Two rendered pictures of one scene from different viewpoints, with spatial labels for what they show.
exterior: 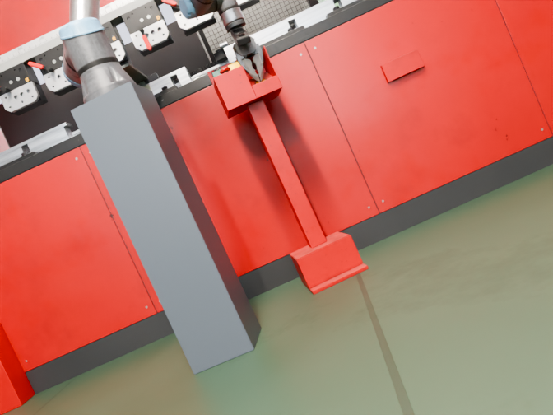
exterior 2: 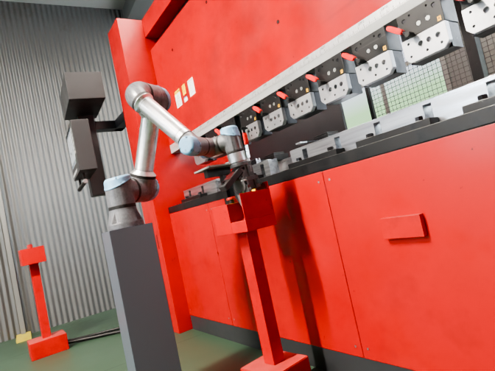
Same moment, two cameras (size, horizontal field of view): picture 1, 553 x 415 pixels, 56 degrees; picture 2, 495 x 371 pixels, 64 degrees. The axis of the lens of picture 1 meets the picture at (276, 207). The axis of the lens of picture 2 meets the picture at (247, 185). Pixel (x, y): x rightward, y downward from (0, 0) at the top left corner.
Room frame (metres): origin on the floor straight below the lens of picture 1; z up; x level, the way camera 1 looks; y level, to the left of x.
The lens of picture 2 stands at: (0.88, -1.42, 0.75)
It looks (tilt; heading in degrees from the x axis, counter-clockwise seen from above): 3 degrees up; 53
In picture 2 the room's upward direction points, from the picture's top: 12 degrees counter-clockwise
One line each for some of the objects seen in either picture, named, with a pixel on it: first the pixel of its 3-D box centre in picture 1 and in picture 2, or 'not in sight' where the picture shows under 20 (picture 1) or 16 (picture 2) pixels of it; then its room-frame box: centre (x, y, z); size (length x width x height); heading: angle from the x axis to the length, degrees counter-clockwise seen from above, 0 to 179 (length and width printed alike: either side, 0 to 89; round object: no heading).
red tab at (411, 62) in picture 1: (401, 66); (402, 227); (2.02, -0.67, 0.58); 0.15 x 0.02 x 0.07; 88
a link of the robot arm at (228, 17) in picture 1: (231, 18); (236, 158); (1.82, -0.13, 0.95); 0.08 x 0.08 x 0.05
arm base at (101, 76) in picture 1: (105, 83); (124, 216); (1.47, 0.29, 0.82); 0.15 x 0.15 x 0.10
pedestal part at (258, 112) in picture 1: (286, 174); (260, 295); (1.83, -0.08, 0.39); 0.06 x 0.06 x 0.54; 5
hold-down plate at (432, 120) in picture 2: (361, 3); (394, 134); (2.12, -0.65, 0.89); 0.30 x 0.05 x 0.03; 88
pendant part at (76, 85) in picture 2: not in sight; (89, 138); (1.78, 1.63, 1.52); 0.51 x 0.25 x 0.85; 82
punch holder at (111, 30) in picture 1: (104, 48); (235, 133); (2.22, 0.38, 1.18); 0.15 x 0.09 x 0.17; 88
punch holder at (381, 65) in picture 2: not in sight; (378, 58); (2.18, -0.62, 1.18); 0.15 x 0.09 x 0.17; 88
